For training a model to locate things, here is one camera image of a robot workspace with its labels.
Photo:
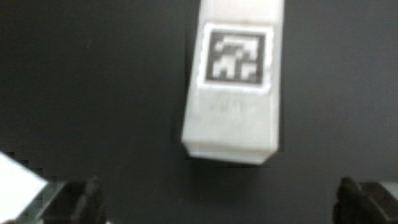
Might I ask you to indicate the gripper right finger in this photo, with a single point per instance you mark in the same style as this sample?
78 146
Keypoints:
366 205

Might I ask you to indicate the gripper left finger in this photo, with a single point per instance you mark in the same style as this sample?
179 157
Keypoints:
76 206

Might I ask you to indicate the white leg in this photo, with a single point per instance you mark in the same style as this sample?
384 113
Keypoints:
233 98

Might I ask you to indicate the white sheet with markers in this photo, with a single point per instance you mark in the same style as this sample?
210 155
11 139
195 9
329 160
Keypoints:
21 185

